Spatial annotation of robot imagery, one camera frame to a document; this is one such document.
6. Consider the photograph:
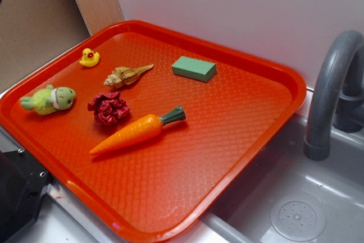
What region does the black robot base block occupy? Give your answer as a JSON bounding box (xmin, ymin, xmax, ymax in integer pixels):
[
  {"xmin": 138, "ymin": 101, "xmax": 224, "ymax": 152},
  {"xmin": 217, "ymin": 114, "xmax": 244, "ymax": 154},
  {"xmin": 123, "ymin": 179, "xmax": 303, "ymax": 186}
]
[{"xmin": 1, "ymin": 150, "xmax": 50, "ymax": 242}]

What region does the yellow rubber duck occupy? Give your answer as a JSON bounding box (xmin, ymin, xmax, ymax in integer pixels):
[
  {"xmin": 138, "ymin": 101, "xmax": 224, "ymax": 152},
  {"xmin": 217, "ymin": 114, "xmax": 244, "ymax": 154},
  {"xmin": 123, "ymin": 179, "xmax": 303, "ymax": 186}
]
[{"xmin": 79, "ymin": 48, "xmax": 100, "ymax": 67}]

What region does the orange plastic toy carrot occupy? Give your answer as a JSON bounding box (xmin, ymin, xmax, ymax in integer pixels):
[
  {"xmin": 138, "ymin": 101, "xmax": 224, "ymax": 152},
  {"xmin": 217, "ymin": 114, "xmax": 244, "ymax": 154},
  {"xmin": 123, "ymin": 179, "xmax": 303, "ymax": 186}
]
[{"xmin": 89, "ymin": 105, "xmax": 186, "ymax": 156}]

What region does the green rectangular block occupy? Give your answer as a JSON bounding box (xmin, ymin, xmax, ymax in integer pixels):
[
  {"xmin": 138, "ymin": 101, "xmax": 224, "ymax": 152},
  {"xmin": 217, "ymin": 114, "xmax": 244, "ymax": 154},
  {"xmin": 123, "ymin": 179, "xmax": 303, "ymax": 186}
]
[{"xmin": 172, "ymin": 56, "xmax": 217, "ymax": 83}]

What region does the red plastic tray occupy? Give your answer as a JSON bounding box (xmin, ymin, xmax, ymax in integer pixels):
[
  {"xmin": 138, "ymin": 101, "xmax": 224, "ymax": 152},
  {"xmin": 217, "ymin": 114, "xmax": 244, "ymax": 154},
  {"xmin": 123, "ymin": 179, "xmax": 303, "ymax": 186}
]
[{"xmin": 1, "ymin": 21, "xmax": 306, "ymax": 242}]

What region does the tan spiral seashell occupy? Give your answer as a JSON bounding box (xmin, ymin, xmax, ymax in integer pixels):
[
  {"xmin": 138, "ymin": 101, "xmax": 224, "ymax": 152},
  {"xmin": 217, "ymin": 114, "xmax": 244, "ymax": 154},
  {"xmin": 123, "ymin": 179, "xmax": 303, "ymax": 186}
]
[{"xmin": 103, "ymin": 64, "xmax": 154, "ymax": 89}]

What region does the red toy lettuce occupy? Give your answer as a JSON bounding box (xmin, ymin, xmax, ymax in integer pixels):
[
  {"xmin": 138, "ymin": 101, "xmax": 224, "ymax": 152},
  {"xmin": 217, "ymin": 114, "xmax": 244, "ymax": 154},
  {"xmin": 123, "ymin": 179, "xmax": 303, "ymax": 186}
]
[{"xmin": 87, "ymin": 92, "xmax": 130, "ymax": 126}]

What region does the green plush frog toy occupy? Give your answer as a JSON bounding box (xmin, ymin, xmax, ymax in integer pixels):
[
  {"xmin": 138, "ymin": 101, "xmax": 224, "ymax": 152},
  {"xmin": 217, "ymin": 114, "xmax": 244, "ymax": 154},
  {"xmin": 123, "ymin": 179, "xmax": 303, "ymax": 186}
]
[{"xmin": 19, "ymin": 85, "xmax": 76, "ymax": 116}]

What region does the grey plastic toy sink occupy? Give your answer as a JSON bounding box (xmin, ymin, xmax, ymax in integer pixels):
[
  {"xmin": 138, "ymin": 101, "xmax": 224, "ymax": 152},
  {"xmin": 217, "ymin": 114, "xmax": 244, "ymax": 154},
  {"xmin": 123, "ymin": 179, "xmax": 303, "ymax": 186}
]
[{"xmin": 198, "ymin": 113, "xmax": 364, "ymax": 243}]

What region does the grey toy faucet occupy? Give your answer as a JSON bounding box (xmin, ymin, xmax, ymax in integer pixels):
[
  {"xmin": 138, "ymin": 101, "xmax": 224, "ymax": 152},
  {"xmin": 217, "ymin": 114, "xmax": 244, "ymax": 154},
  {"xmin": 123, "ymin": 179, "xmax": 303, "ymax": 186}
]
[{"xmin": 304, "ymin": 30, "xmax": 363, "ymax": 160}]

